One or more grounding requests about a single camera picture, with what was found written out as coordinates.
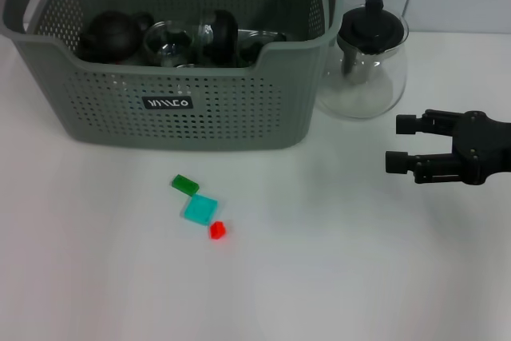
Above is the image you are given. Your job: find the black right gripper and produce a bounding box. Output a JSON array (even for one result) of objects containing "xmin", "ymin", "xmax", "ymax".
[{"xmin": 385, "ymin": 108, "xmax": 511, "ymax": 186}]

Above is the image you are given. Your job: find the small red stud brick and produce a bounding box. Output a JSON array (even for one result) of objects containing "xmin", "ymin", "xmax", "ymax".
[{"xmin": 208, "ymin": 220, "xmax": 227, "ymax": 240}]

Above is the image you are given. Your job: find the teal square brick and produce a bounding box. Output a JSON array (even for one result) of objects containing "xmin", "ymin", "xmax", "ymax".
[{"xmin": 182, "ymin": 193, "xmax": 219, "ymax": 225}]

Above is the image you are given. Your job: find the opaque green two-stud brick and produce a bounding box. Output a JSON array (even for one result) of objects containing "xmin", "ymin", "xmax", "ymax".
[{"xmin": 171, "ymin": 174, "xmax": 200, "ymax": 197}]

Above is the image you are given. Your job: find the grey-green perforated storage bin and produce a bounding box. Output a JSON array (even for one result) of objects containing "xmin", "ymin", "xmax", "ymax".
[{"xmin": 0, "ymin": 0, "xmax": 347, "ymax": 153}]

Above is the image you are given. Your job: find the black clay teapot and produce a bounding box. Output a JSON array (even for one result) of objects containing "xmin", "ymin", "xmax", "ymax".
[{"xmin": 77, "ymin": 11, "xmax": 155, "ymax": 65}]

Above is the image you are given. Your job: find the glass teapot with black lid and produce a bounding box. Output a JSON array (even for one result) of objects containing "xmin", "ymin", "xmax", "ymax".
[{"xmin": 315, "ymin": 0, "xmax": 410, "ymax": 119}]

